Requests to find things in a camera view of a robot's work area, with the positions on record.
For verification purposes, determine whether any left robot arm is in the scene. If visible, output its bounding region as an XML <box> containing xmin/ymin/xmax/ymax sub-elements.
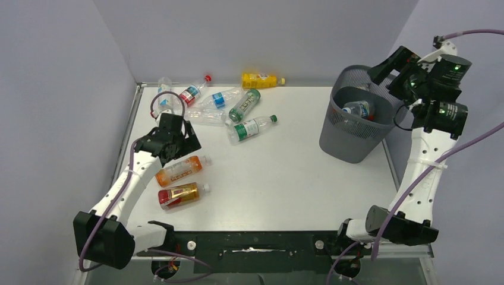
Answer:
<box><xmin>73</xmin><ymin>113</ymin><xmax>201</xmax><ymax>272</ymax></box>

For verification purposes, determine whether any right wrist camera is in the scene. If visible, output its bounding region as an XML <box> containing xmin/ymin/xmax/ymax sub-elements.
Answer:
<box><xmin>417</xmin><ymin>36</ymin><xmax>458</xmax><ymax>64</ymax></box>

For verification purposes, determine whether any aluminium frame rail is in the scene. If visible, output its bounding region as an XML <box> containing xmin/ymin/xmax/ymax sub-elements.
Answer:
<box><xmin>74</xmin><ymin>243</ymin><xmax>436</xmax><ymax>284</ymax></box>

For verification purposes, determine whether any red cap bottle blue-red label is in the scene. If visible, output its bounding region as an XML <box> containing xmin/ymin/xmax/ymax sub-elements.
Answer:
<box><xmin>179</xmin><ymin>75</ymin><xmax>212</xmax><ymax>107</ymax></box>

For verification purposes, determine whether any green cap bottle green label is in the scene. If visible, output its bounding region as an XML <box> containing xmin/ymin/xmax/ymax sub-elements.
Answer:
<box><xmin>227</xmin><ymin>115</ymin><xmax>278</xmax><ymax>144</ymax></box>

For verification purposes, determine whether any grey mesh waste bin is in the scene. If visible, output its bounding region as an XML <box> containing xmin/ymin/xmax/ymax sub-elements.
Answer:
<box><xmin>319</xmin><ymin>65</ymin><xmax>407</xmax><ymax>163</ymax></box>

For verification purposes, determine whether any amber tea bottle red label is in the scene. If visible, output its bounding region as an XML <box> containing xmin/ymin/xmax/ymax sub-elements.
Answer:
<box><xmin>157</xmin><ymin>182</ymin><xmax>212</xmax><ymax>210</ymax></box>

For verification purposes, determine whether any orange drink bottle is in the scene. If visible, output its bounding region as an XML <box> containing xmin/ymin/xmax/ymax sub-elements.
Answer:
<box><xmin>155</xmin><ymin>155</ymin><xmax>212</xmax><ymax>187</ymax></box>

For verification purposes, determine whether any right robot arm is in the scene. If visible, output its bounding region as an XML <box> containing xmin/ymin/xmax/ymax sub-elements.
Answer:
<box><xmin>334</xmin><ymin>41</ymin><xmax>471</xmax><ymax>254</ymax></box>

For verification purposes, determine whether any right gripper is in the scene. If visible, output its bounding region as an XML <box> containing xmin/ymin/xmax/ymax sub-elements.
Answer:
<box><xmin>366</xmin><ymin>46</ymin><xmax>431</xmax><ymax>104</ymax></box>

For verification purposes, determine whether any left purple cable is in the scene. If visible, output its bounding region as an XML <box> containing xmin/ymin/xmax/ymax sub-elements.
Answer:
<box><xmin>78</xmin><ymin>90</ymin><xmax>216</xmax><ymax>283</ymax></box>

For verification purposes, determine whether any clear bottle white blue label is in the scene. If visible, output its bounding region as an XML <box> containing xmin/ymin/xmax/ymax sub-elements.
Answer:
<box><xmin>157</xmin><ymin>77</ymin><xmax>173</xmax><ymax>112</ymax></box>

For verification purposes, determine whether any clear crushed bottle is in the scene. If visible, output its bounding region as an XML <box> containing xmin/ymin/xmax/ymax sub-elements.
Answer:
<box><xmin>184</xmin><ymin>108</ymin><xmax>227</xmax><ymax>126</ymax></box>

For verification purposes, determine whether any yellow juice bottle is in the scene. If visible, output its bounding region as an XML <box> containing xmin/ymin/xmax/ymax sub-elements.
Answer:
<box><xmin>241</xmin><ymin>73</ymin><xmax>286</xmax><ymax>89</ymax></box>

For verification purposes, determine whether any blue green label sports bottle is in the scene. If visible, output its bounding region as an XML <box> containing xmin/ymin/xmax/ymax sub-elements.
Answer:
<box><xmin>342</xmin><ymin>100</ymin><xmax>375</xmax><ymax>121</ymax></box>

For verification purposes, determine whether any green tinted bottle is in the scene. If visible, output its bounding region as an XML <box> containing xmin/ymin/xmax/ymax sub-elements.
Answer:
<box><xmin>228</xmin><ymin>88</ymin><xmax>261</xmax><ymax>123</ymax></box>

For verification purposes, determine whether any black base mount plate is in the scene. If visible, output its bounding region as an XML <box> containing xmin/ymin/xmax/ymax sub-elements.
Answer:
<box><xmin>138</xmin><ymin>230</ymin><xmax>349</xmax><ymax>274</ymax></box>

